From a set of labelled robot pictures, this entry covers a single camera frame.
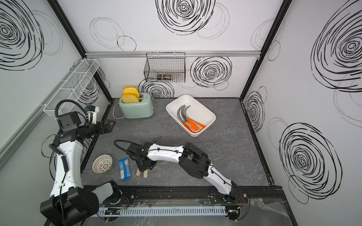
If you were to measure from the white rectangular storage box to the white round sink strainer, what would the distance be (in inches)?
19.2

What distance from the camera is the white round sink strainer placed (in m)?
0.82

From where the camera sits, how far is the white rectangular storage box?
0.98 m
